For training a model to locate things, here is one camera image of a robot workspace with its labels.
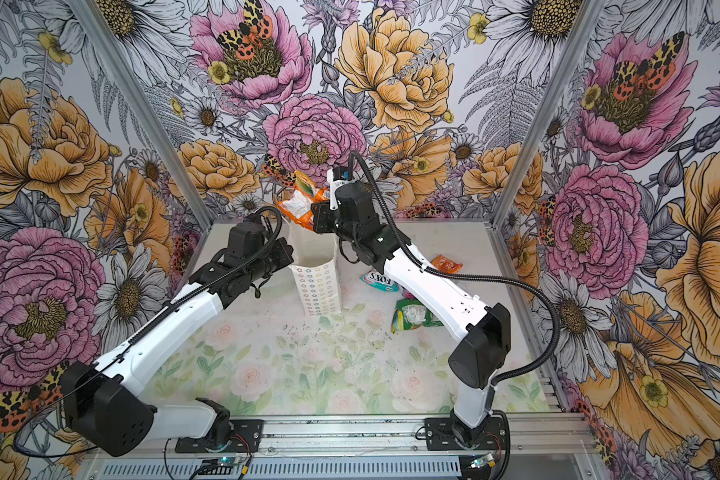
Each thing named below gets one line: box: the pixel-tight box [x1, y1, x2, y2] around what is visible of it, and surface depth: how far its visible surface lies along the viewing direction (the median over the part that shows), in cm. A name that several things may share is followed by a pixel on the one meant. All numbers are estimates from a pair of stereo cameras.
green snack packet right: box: [391, 298, 444, 334], surface depth 91 cm
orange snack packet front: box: [276, 170, 330, 230], surface depth 73 cm
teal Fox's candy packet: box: [359, 270, 400, 292], surface depth 101 cm
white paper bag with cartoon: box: [287, 219, 342, 317], surface depth 82 cm
